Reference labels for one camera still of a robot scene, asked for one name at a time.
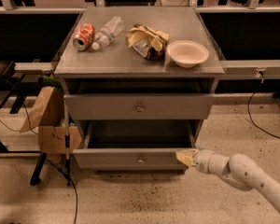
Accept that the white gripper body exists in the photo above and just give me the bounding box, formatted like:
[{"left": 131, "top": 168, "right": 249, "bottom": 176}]
[{"left": 193, "top": 149, "right": 214, "bottom": 175}]

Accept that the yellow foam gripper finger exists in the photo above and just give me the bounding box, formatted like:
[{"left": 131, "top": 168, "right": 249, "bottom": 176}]
[{"left": 175, "top": 148, "right": 198, "bottom": 167}]

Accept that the grey drawer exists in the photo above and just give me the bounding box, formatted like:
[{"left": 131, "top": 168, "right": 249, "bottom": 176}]
[
  {"left": 64, "top": 94, "right": 215, "bottom": 120},
  {"left": 74, "top": 120, "right": 195, "bottom": 172}
]

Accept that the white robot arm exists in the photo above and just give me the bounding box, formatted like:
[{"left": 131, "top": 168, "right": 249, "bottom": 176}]
[{"left": 175, "top": 148, "right": 280, "bottom": 214}]

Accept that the grey drawer cabinet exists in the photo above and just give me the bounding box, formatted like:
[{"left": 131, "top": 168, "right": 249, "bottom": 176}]
[{"left": 53, "top": 6, "right": 226, "bottom": 173}]

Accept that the grey top drawer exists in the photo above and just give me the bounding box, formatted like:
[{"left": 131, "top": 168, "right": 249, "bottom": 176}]
[{"left": 64, "top": 94, "right": 215, "bottom": 120}]

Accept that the white paper bowl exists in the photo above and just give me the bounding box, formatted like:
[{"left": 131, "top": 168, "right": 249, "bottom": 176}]
[{"left": 167, "top": 40, "right": 209, "bottom": 68}]

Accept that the crumpled yellow chip bag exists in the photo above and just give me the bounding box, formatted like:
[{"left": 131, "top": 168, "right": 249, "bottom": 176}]
[{"left": 127, "top": 23, "right": 170, "bottom": 61}]

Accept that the white and black pole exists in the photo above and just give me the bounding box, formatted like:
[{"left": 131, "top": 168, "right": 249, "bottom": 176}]
[{"left": 64, "top": 102, "right": 71, "bottom": 186}]

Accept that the brown cardboard box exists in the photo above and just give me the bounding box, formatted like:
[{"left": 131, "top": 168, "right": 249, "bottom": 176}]
[{"left": 19, "top": 86, "right": 84, "bottom": 155}]

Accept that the clear plastic water bottle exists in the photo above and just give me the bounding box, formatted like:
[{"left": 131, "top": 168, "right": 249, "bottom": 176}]
[{"left": 91, "top": 17, "right": 124, "bottom": 50}]

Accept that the orange soda can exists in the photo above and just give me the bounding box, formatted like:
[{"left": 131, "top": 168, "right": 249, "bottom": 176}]
[{"left": 73, "top": 23, "right": 95, "bottom": 51}]

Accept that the green object behind box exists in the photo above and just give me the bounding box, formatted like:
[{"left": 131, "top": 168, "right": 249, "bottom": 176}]
[{"left": 37, "top": 76, "right": 62, "bottom": 89}]

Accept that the black stand left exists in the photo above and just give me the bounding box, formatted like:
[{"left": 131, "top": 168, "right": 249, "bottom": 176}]
[{"left": 0, "top": 61, "right": 47, "bottom": 186}]

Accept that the black floor cable right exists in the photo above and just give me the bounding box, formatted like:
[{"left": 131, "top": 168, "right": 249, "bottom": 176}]
[{"left": 246, "top": 91, "right": 280, "bottom": 141}]

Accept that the black floor cable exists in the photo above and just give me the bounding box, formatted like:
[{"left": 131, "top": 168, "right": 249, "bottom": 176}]
[
  {"left": 46, "top": 157, "right": 79, "bottom": 224},
  {"left": 246, "top": 91, "right": 280, "bottom": 141}
]

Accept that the black floor cable left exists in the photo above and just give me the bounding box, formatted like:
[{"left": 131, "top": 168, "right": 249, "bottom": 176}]
[{"left": 46, "top": 157, "right": 79, "bottom": 224}]

